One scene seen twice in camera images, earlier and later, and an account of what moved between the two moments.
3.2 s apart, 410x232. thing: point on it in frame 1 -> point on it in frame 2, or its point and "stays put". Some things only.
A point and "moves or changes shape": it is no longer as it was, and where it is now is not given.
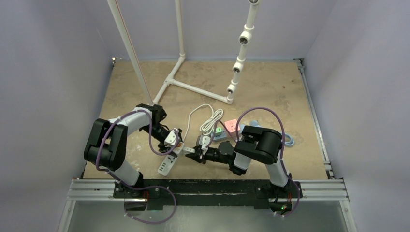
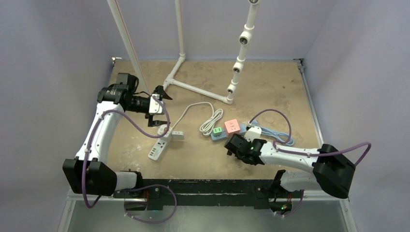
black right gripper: [201, 154] -> [234, 147]
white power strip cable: [209, 126] moves or changes shape
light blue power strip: [224, 134] stays put
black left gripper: [168, 150] -> [151, 122]
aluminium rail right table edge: [315, 120] stays put
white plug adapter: [189, 150] moves or changes shape
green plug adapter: [218, 131] stays put
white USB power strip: [167, 164] moves or changes shape
